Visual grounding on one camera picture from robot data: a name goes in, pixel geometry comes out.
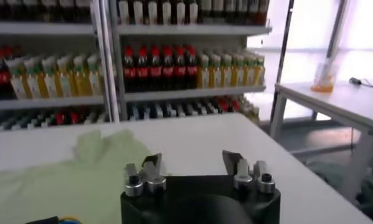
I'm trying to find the yellow blue wire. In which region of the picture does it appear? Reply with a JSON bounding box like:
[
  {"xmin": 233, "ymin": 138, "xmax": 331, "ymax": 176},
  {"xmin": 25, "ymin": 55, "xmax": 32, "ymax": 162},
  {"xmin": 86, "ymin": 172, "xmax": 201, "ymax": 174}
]
[{"xmin": 59, "ymin": 215, "xmax": 83, "ymax": 224}]

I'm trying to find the black window frame post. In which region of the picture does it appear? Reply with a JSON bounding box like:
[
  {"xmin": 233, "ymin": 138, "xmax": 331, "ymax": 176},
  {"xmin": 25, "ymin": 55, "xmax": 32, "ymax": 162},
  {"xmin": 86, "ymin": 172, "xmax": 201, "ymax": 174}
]
[{"xmin": 269, "ymin": 0, "xmax": 296, "ymax": 122}]

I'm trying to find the white table grey frame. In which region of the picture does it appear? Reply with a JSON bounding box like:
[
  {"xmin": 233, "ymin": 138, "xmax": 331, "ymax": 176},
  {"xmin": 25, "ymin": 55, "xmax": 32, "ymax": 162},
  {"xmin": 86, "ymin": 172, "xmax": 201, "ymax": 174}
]
[{"xmin": 270, "ymin": 80, "xmax": 373, "ymax": 201}]

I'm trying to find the red cap cola bottle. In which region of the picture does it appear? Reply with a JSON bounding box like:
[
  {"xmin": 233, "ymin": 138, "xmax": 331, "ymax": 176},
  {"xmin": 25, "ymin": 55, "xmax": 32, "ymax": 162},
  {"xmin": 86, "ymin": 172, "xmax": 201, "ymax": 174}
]
[
  {"xmin": 161, "ymin": 45, "xmax": 174, "ymax": 91},
  {"xmin": 185, "ymin": 45, "xmax": 199, "ymax": 89},
  {"xmin": 123, "ymin": 45, "xmax": 137, "ymax": 92},
  {"xmin": 0, "ymin": 47, "xmax": 13, "ymax": 100},
  {"xmin": 173, "ymin": 45, "xmax": 187, "ymax": 90},
  {"xmin": 136, "ymin": 45, "xmax": 149, "ymax": 91},
  {"xmin": 149, "ymin": 45, "xmax": 162, "ymax": 91}
]

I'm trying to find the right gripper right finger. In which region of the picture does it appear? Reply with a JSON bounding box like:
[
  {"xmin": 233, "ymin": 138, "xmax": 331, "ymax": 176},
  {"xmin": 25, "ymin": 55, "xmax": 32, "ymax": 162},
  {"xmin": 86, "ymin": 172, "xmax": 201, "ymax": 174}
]
[{"xmin": 222, "ymin": 150, "xmax": 276, "ymax": 195}]

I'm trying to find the black plug with cable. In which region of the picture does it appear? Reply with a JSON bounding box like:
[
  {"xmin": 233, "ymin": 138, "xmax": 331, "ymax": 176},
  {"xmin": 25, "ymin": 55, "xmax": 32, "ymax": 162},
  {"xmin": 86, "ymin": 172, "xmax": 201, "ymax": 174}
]
[{"xmin": 348, "ymin": 77, "xmax": 373, "ymax": 89}]

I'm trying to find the orange drink cup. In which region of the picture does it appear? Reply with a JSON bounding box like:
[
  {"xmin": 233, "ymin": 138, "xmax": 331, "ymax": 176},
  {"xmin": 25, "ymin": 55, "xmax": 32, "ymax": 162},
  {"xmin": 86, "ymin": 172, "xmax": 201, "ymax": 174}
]
[{"xmin": 310, "ymin": 62, "xmax": 335, "ymax": 93}]

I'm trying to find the grey window frame post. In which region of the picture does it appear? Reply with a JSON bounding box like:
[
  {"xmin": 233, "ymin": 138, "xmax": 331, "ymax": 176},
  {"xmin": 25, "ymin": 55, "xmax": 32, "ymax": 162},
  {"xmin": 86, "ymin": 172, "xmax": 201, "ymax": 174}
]
[{"xmin": 326, "ymin": 0, "xmax": 349, "ymax": 58}]

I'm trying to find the dark drink bottle white label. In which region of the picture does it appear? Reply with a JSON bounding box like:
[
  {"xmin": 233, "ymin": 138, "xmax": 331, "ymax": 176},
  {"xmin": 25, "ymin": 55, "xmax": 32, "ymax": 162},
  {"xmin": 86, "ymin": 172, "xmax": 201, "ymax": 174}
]
[
  {"xmin": 236, "ymin": 0, "xmax": 247, "ymax": 25},
  {"xmin": 224, "ymin": 0, "xmax": 236, "ymax": 25},
  {"xmin": 246, "ymin": 0, "xmax": 259, "ymax": 26},
  {"xmin": 257, "ymin": 0, "xmax": 270, "ymax": 26}
]

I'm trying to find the yellow tea bottle green label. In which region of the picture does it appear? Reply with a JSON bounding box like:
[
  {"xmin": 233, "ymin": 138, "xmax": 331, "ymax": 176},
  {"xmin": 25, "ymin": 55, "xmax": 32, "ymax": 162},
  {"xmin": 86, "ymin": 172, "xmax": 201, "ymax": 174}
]
[
  {"xmin": 243, "ymin": 54, "xmax": 255, "ymax": 87},
  {"xmin": 6, "ymin": 57, "xmax": 27, "ymax": 100},
  {"xmin": 231, "ymin": 54, "xmax": 244, "ymax": 88},
  {"xmin": 56, "ymin": 55, "xmax": 73, "ymax": 97},
  {"xmin": 197, "ymin": 54, "xmax": 210, "ymax": 89},
  {"xmin": 253, "ymin": 55, "xmax": 266, "ymax": 86},
  {"xmin": 72, "ymin": 54, "xmax": 88, "ymax": 97},
  {"xmin": 209, "ymin": 54, "xmax": 222, "ymax": 88},
  {"xmin": 220, "ymin": 54, "xmax": 233, "ymax": 88},
  {"xmin": 41, "ymin": 56, "xmax": 59, "ymax": 98},
  {"xmin": 86, "ymin": 54, "xmax": 104, "ymax": 96},
  {"xmin": 23, "ymin": 57, "xmax": 43, "ymax": 99}
]

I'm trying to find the green polo shirt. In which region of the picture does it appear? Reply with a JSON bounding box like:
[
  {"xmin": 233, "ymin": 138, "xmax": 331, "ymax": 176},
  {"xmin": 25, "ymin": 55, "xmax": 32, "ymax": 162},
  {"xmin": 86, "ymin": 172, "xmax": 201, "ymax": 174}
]
[{"xmin": 0, "ymin": 129, "xmax": 169, "ymax": 224}]

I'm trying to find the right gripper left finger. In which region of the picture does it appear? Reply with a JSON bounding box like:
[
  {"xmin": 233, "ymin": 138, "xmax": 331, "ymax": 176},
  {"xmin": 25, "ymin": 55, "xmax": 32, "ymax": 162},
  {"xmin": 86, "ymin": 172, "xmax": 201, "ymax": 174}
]
[{"xmin": 124, "ymin": 153, "xmax": 168, "ymax": 197}]

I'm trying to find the dark drink bottle beige label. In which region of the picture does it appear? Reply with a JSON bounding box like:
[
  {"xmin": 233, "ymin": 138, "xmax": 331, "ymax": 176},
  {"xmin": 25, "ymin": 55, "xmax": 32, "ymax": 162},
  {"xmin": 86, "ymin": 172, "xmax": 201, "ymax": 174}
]
[
  {"xmin": 212, "ymin": 0, "xmax": 224, "ymax": 24},
  {"xmin": 200, "ymin": 0, "xmax": 212, "ymax": 24}
]

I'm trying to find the grey metal shelf rack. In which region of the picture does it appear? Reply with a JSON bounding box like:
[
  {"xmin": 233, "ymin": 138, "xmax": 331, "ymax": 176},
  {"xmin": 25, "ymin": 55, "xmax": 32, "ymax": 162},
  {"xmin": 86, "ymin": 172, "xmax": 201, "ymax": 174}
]
[
  {"xmin": 0, "ymin": 0, "xmax": 113, "ymax": 132},
  {"xmin": 108, "ymin": 0, "xmax": 272, "ymax": 122}
]

